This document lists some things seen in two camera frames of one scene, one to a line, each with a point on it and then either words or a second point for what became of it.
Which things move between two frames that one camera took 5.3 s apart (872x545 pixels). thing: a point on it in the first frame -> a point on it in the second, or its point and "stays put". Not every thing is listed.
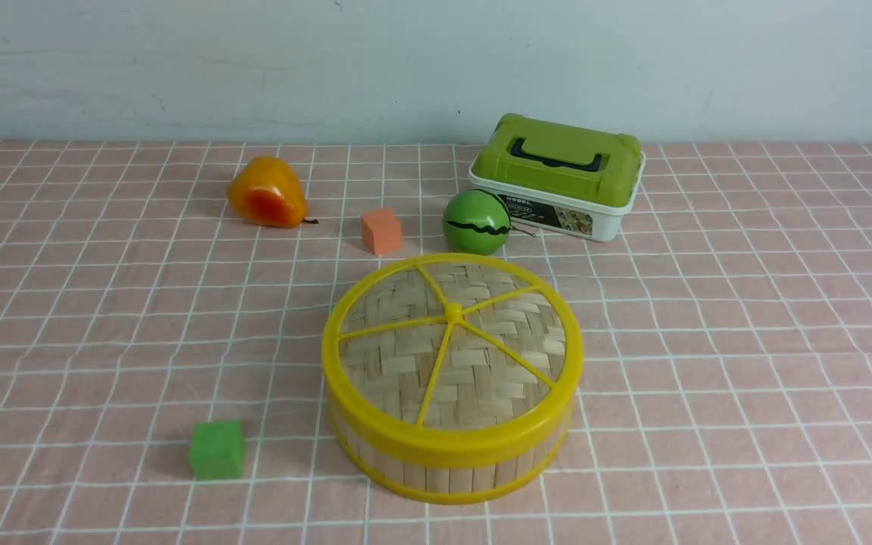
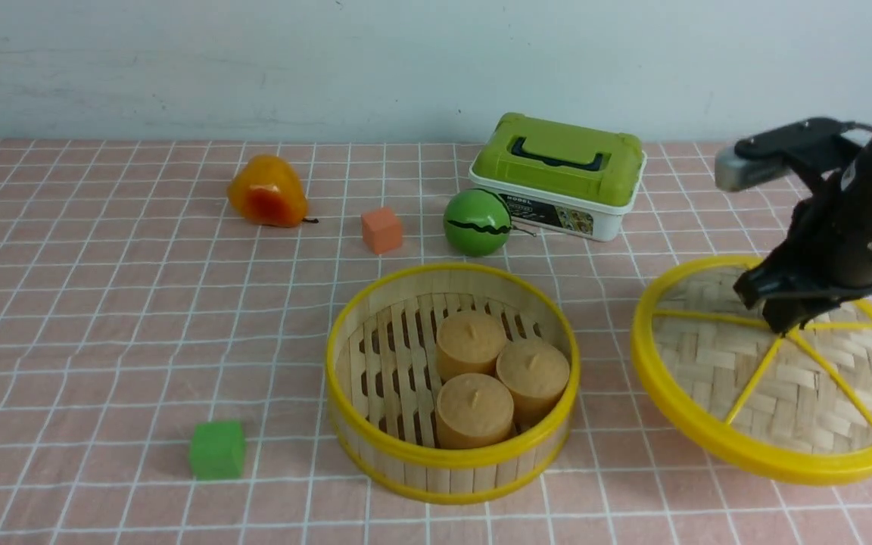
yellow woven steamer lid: x=451 y=360 -> x=826 y=403
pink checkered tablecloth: x=138 y=330 stays put
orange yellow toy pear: x=267 y=191 stays put
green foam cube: x=216 y=450 stays put
